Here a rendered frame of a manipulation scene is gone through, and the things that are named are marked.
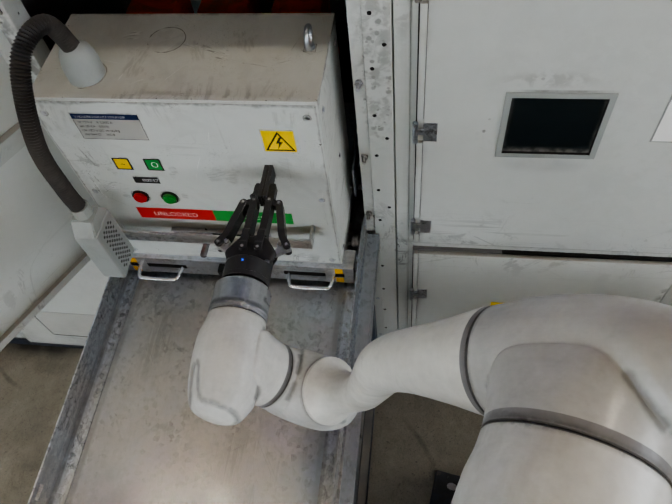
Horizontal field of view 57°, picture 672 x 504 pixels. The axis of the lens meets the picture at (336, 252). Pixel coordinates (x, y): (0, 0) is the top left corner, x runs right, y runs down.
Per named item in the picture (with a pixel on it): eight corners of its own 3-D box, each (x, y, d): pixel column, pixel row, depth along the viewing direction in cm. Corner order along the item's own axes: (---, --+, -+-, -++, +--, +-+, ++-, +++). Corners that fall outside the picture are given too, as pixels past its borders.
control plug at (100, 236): (125, 278, 127) (90, 229, 113) (103, 277, 128) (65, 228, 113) (136, 247, 132) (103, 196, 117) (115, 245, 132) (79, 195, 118)
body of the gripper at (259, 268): (224, 296, 101) (235, 249, 106) (275, 299, 100) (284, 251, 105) (212, 273, 95) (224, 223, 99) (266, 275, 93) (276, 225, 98)
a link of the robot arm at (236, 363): (189, 315, 95) (256, 346, 102) (162, 415, 86) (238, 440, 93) (229, 296, 88) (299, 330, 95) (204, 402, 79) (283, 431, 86)
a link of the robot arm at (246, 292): (271, 334, 97) (278, 300, 100) (260, 306, 90) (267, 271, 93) (216, 330, 98) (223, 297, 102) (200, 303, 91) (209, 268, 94)
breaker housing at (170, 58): (344, 267, 135) (318, 102, 95) (129, 255, 142) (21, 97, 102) (365, 102, 162) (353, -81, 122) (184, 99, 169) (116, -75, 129)
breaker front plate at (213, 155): (340, 271, 135) (314, 110, 95) (131, 259, 141) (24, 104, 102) (341, 266, 135) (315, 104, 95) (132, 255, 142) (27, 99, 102)
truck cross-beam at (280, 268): (354, 283, 138) (353, 269, 133) (126, 270, 145) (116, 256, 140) (357, 264, 140) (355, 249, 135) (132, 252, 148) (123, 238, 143)
